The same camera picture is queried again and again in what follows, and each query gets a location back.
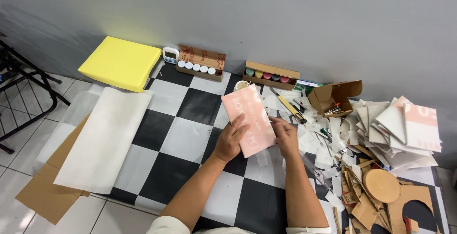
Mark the person's white shirt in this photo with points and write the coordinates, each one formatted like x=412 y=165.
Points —
x=171 y=226

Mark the brown cardboard sheet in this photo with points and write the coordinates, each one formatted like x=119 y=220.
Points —
x=46 y=194

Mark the yellow-lidded paint jar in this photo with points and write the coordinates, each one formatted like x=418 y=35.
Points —
x=259 y=73

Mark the large white paper sheet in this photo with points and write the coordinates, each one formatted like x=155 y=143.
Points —
x=103 y=141

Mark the black and white checkered mat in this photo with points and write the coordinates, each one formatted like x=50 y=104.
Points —
x=178 y=144

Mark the white digital timer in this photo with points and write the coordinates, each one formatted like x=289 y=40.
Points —
x=170 y=55

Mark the person's right fingers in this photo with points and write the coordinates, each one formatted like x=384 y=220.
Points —
x=279 y=123

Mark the round cardboard disc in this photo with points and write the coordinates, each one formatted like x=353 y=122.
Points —
x=381 y=185

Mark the clear plastic ruler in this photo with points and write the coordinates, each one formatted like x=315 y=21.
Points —
x=316 y=171

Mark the black metal rack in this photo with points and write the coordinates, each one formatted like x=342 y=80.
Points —
x=25 y=84

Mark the pile of white paper scraps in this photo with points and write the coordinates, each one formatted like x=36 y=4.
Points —
x=321 y=137

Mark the pink paper-wrapped board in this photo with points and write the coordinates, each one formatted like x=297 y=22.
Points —
x=250 y=112

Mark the yellow utility knife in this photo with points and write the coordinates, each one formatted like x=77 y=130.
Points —
x=285 y=103

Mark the translucent paper sheet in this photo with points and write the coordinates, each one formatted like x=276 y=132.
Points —
x=68 y=119

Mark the plain cardboard paint box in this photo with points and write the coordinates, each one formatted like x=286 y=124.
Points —
x=273 y=70

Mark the cardboard box with red print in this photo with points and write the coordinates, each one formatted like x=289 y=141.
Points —
x=203 y=59

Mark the green and white carton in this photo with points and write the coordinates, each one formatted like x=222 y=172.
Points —
x=306 y=84

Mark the stack of paper-wrapped boards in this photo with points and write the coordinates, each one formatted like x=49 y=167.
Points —
x=403 y=130

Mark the yellow rectangular block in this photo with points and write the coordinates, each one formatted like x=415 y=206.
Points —
x=119 y=62

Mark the person's right hand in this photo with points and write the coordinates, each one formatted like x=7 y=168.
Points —
x=289 y=141

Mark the white-lidded jar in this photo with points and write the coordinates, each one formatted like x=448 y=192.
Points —
x=181 y=64
x=211 y=71
x=196 y=67
x=204 y=69
x=189 y=65

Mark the green-lidded paint jar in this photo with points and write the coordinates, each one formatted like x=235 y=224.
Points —
x=250 y=72

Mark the grey-lidded paint jar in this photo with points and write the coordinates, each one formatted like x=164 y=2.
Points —
x=275 y=77

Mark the pink-lidded paint jar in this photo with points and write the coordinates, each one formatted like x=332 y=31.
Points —
x=267 y=76
x=284 y=79

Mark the person's left hand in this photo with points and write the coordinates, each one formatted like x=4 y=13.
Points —
x=226 y=144

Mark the small open cardboard box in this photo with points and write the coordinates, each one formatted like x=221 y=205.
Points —
x=330 y=94

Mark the heap of cardboard offcuts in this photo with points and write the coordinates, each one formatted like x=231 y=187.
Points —
x=371 y=212

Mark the white round glue pot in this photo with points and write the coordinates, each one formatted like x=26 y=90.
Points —
x=241 y=84

